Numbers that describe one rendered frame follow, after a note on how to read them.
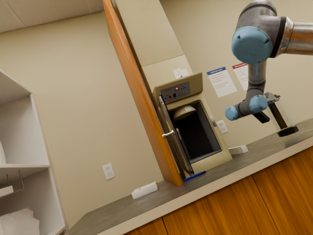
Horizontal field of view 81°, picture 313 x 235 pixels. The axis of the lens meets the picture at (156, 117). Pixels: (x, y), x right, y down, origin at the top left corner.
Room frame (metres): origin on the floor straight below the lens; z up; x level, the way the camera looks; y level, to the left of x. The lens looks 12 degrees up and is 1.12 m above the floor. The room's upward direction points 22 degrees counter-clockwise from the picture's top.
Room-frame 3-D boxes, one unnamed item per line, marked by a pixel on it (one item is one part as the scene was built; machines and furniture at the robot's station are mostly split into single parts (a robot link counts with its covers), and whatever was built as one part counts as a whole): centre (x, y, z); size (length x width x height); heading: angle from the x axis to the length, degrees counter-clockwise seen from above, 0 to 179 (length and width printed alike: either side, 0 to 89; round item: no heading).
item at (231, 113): (0.97, -0.41, 1.19); 0.11 x 0.09 x 0.08; 116
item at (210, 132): (1.28, -0.16, 1.19); 0.26 x 0.24 x 0.35; 101
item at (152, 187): (1.22, 0.23, 0.96); 0.16 x 0.12 x 0.04; 93
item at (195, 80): (1.10, -0.20, 1.46); 0.32 x 0.12 x 0.10; 101
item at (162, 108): (0.96, -0.05, 1.19); 0.30 x 0.01 x 0.40; 2
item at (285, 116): (1.11, -0.68, 1.09); 0.11 x 0.11 x 0.21
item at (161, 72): (1.28, -0.16, 1.32); 0.32 x 0.25 x 0.77; 101
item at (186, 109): (1.26, -0.19, 1.34); 0.18 x 0.18 x 0.05
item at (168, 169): (1.26, 0.06, 1.64); 0.49 x 0.03 x 1.40; 11
